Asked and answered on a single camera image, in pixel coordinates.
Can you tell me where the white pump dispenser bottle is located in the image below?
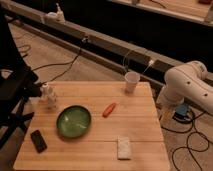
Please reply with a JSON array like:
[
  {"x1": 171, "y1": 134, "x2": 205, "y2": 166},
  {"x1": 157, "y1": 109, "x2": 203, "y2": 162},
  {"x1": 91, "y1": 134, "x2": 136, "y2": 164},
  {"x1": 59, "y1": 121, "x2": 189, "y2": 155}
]
[{"x1": 45, "y1": 4, "x2": 65, "y2": 22}]

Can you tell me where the clear plastic bottle white cap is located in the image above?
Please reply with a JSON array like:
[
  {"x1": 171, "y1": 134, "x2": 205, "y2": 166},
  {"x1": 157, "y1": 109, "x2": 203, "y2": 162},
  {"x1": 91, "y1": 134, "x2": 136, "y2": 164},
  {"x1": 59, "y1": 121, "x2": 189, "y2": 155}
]
[{"x1": 41, "y1": 83, "x2": 57, "y2": 108}]

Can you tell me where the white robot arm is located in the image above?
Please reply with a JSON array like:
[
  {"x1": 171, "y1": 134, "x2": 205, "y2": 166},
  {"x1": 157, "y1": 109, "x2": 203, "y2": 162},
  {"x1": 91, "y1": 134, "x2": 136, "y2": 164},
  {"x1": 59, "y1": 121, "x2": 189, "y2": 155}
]
[{"x1": 158, "y1": 61, "x2": 213, "y2": 115}]

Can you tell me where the black floor cable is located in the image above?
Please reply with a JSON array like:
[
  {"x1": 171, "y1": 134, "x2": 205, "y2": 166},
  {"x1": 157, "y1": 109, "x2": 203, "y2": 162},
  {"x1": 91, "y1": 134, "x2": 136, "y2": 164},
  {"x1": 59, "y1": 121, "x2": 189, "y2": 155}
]
[{"x1": 31, "y1": 37, "x2": 88, "y2": 84}]

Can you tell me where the wooden table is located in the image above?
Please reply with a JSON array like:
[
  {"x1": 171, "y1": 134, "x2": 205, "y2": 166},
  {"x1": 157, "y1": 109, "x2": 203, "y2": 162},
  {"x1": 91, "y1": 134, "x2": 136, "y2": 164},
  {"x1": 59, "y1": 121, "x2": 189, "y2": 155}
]
[{"x1": 14, "y1": 81, "x2": 170, "y2": 171}]

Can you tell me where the green bowl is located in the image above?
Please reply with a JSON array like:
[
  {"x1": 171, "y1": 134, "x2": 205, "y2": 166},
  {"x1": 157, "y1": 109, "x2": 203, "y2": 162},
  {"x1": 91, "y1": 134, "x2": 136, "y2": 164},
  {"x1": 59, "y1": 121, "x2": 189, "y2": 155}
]
[{"x1": 56, "y1": 105, "x2": 91, "y2": 138}]

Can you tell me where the black office chair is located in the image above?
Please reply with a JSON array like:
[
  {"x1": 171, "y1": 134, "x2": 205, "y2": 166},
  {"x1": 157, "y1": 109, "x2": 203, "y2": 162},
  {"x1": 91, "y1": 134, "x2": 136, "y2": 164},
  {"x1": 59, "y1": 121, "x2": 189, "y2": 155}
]
[{"x1": 0, "y1": 6, "x2": 42, "y2": 150}]

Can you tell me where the blue power box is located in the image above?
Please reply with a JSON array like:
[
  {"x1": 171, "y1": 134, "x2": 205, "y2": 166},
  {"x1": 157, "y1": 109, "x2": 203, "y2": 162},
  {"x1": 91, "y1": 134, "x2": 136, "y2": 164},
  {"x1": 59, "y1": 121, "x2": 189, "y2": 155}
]
[{"x1": 175, "y1": 103, "x2": 189, "y2": 118}]

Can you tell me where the white sponge block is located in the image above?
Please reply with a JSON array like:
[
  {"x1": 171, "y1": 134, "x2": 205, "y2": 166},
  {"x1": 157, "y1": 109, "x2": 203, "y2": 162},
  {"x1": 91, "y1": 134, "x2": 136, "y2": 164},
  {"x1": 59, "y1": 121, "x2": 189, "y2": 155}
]
[{"x1": 117, "y1": 136, "x2": 131, "y2": 160}]

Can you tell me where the black smartphone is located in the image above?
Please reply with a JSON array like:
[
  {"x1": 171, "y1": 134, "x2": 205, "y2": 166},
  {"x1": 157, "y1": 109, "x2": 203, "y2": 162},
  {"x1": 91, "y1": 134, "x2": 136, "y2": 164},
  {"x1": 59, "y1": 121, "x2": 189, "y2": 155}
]
[{"x1": 31, "y1": 130, "x2": 47, "y2": 153}]

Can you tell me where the orange carrot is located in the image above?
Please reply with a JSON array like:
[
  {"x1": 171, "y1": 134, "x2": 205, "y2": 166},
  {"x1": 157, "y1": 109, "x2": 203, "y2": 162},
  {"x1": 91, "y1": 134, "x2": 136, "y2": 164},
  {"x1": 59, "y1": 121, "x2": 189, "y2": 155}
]
[{"x1": 102, "y1": 103, "x2": 116, "y2": 118}]

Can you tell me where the white paper cup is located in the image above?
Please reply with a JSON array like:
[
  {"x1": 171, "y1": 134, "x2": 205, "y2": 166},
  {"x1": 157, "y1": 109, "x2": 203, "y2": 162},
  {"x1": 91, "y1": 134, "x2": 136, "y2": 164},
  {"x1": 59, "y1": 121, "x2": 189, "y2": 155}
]
[{"x1": 124, "y1": 71, "x2": 140, "y2": 93}]

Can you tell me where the long wooden beam rail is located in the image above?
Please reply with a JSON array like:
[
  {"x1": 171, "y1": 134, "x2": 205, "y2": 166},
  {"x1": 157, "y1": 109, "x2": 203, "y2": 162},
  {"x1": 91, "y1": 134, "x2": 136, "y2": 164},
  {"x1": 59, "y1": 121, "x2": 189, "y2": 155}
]
[{"x1": 0, "y1": 0, "x2": 213, "y2": 88}]

